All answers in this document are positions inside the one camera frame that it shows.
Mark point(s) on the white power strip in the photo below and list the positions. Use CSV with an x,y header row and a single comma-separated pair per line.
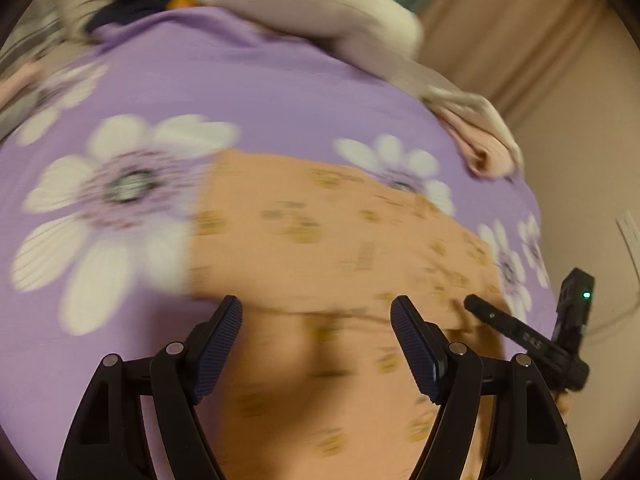
x,y
631,240

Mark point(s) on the purple floral bedsheet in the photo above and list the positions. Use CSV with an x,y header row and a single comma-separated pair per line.
x,y
275,100

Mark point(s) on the dark navy cloth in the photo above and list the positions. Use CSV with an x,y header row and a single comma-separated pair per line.
x,y
135,2

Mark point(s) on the beige curtain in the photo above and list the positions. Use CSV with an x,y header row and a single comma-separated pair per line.
x,y
505,35

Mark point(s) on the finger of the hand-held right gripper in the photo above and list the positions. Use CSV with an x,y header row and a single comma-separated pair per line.
x,y
505,324

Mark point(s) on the orange cartoon print garment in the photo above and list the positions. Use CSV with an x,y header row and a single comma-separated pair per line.
x,y
310,270

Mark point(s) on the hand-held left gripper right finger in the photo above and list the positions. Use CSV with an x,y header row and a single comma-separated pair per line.
x,y
415,345

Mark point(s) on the grey striped cloth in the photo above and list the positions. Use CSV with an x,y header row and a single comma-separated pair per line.
x,y
25,50

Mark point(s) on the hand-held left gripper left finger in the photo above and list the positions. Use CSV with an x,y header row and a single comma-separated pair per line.
x,y
220,345

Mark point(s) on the pink cloth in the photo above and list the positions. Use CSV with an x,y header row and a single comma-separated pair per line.
x,y
480,147

